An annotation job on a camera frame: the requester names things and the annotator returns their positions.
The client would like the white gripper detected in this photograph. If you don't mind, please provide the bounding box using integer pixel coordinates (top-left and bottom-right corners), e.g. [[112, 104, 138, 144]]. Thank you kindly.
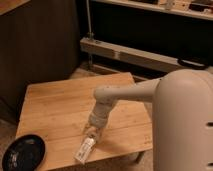
[[83, 106, 112, 140]]

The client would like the clear plastic bottle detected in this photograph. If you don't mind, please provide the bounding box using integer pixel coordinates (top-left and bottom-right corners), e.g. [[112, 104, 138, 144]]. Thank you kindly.
[[74, 131, 98, 164]]

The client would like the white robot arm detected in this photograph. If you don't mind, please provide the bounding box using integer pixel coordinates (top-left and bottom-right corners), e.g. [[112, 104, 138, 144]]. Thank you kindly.
[[84, 78, 160, 140]]

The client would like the black ceramic bowl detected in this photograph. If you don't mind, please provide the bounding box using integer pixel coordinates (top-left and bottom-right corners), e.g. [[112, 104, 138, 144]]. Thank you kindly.
[[2, 134, 46, 171]]

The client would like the wooden table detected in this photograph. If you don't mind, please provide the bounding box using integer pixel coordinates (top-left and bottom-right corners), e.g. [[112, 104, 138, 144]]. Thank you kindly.
[[16, 73, 152, 171]]

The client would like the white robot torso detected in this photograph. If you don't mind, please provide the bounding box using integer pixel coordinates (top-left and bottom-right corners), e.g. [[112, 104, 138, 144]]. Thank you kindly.
[[152, 70, 213, 171]]

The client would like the metal pole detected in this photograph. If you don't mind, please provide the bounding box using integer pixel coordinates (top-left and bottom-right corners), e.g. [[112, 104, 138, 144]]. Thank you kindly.
[[86, 0, 94, 40]]

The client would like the grey metal beam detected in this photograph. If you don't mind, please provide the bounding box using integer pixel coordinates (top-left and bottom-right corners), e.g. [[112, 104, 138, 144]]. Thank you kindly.
[[79, 36, 201, 74]]

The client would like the wooden shelf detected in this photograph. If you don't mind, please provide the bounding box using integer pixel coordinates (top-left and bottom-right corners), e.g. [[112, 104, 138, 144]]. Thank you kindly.
[[93, 0, 213, 21]]

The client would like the black handle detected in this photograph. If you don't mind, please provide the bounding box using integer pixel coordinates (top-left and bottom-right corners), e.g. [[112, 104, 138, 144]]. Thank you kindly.
[[177, 59, 209, 70]]

